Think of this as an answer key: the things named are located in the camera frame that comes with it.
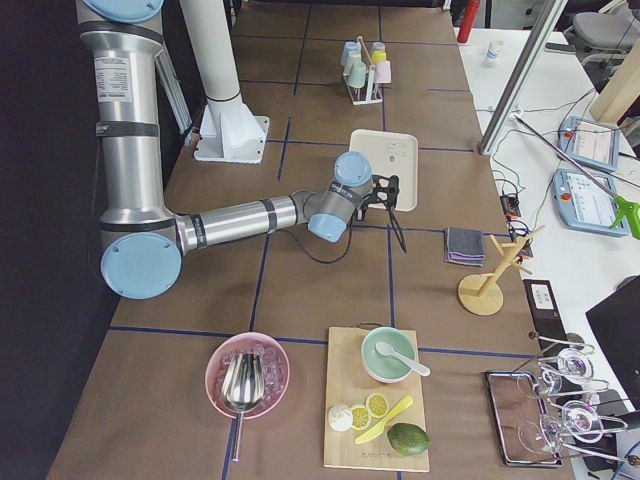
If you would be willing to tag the green ceramic bowl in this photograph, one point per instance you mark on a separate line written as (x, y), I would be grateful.
(388, 369)

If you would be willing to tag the wine glass upper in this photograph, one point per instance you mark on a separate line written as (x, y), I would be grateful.
(568, 373)

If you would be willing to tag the wooden cutting board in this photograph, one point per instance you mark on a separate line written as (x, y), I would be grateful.
(348, 383)

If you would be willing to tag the teach pendant far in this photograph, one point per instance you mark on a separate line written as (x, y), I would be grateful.
(590, 143)

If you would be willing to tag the wine glass lower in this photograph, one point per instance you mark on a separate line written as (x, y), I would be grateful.
(577, 422)

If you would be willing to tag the beige cup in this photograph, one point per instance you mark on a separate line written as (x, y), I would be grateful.
(353, 58)

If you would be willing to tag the yellow plastic knife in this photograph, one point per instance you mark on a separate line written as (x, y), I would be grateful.
(375, 431)

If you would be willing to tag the black laptop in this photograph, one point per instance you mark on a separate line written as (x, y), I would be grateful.
(615, 323)

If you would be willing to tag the green spray nozzle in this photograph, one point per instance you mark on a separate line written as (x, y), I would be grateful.
(629, 211)

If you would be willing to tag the grey office chair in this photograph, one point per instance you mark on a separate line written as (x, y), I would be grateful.
(599, 31)

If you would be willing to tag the lemon slice lower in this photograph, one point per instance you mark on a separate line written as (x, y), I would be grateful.
(361, 417)

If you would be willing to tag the lemon slice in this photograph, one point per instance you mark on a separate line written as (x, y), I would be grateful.
(361, 417)
(377, 405)

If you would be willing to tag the wooden mug tree stand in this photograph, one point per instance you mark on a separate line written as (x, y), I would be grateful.
(479, 293)

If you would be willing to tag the lemon slice upper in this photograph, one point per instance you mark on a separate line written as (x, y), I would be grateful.
(377, 405)

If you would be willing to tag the teach pendant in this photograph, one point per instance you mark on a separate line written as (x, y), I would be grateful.
(585, 207)
(590, 143)

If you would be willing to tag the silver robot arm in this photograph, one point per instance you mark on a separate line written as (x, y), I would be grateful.
(144, 241)

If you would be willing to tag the yellow cup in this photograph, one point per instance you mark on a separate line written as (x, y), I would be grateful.
(379, 56)

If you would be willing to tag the black framed metal tray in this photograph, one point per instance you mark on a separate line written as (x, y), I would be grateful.
(513, 404)

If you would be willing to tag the pink ice bowl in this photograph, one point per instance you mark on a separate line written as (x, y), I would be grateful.
(267, 353)

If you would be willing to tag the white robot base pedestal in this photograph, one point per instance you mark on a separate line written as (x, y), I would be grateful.
(229, 131)

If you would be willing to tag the metal ice scoop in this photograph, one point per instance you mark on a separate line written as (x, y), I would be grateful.
(242, 390)

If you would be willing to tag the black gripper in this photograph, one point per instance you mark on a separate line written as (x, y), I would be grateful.
(364, 206)

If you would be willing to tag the red fire extinguisher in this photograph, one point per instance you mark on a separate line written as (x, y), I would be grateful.
(470, 13)

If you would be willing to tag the blue cup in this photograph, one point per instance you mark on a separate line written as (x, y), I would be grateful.
(348, 47)

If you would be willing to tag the wine glass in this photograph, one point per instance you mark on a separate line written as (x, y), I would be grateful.
(577, 422)
(568, 373)

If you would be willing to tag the teach pendant near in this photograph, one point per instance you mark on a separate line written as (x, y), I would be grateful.
(585, 207)

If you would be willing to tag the grey folded cloth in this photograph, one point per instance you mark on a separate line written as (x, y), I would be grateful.
(464, 247)

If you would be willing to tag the pink cup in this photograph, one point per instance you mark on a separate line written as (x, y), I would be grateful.
(383, 72)

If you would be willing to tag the black label box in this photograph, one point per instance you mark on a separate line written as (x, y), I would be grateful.
(543, 308)

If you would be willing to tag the white wire cup rack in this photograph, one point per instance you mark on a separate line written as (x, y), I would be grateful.
(371, 93)

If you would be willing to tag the white paper cup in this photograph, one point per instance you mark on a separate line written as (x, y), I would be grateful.
(493, 52)

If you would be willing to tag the grey aluminium post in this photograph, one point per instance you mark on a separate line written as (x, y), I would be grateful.
(543, 26)

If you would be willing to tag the beige rabbit serving tray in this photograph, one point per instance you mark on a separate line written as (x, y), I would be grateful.
(391, 154)

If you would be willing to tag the white spoon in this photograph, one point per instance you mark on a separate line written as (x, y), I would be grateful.
(386, 349)

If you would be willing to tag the green avocado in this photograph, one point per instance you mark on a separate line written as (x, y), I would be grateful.
(408, 439)

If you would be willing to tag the mint green cup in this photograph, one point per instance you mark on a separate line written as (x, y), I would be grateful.
(357, 76)

